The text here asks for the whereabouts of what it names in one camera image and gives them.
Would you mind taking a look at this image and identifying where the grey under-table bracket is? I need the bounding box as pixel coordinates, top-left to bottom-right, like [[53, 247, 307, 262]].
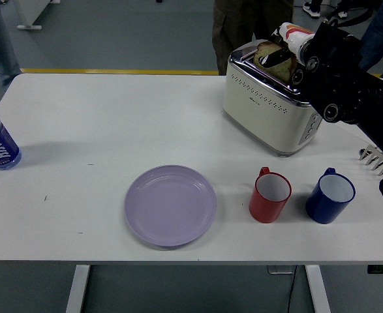
[[268, 265, 297, 275]]

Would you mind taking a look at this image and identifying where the white desk frame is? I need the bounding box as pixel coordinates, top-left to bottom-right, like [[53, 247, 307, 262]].
[[14, 0, 61, 32]]

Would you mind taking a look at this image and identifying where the white table leg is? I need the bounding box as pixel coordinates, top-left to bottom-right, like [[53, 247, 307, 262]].
[[65, 264, 91, 313], [305, 264, 331, 313]]

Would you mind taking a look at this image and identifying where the silver metal toast rack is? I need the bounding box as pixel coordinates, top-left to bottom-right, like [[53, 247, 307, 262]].
[[359, 145, 383, 179]]

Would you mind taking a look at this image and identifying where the red mug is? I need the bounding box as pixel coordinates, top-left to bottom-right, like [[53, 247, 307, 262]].
[[248, 166, 292, 224]]

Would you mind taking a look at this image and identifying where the clear bottle with blue label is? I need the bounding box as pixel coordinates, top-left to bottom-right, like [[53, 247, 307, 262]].
[[0, 100, 22, 171]]

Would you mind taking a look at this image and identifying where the brown bread slice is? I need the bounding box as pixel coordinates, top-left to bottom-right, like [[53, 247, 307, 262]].
[[254, 41, 298, 83]]

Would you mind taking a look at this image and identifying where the cream and chrome toaster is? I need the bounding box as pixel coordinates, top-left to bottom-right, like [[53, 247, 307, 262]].
[[222, 40, 325, 158]]

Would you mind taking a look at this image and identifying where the purple plate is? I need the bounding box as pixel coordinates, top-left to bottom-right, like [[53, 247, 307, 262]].
[[123, 164, 217, 251]]

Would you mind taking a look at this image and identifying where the blue mug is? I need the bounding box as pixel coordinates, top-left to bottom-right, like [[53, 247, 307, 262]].
[[305, 167, 356, 224]]

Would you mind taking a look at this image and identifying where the black under-table cable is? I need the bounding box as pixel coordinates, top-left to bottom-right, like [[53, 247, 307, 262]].
[[287, 273, 298, 313]]

